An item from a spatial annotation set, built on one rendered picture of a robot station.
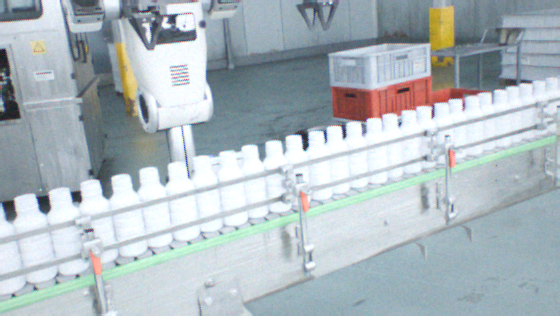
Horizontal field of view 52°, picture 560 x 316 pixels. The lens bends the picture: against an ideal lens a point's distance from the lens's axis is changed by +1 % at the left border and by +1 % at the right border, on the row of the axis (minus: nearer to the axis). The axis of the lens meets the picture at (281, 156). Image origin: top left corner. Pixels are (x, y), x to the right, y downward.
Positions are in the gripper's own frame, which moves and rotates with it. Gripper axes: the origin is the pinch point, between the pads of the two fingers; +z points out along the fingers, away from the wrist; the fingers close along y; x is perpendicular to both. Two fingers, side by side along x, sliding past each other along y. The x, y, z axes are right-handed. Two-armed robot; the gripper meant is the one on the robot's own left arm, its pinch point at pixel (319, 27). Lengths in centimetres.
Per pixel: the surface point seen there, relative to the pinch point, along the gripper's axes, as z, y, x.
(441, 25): 51, 676, -725
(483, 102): 26, -14, -45
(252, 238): 43, -19, 35
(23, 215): 27, -15, 79
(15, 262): 35, -17, 82
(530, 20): 42, 393, -604
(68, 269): 39, -17, 74
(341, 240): 51, -19, 11
